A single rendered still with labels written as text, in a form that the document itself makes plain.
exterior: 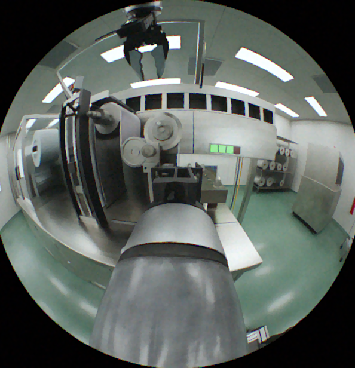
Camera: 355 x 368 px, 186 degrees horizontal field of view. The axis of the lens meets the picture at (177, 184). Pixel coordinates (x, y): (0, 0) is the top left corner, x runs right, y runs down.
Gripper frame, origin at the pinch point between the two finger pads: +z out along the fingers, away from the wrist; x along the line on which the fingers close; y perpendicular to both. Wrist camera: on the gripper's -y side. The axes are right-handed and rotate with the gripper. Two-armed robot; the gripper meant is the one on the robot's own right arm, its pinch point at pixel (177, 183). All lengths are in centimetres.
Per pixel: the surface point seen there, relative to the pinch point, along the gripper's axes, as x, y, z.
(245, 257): -20.5, -19.0, -12.6
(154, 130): 8.6, 16.0, 11.6
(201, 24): -12, 85, 10
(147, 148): 9.5, 9.6, 4.8
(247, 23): -73, 171, 25
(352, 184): -444, 14, -33
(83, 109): 32.9, 26.7, 2.0
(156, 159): 7.7, 5.4, 9.9
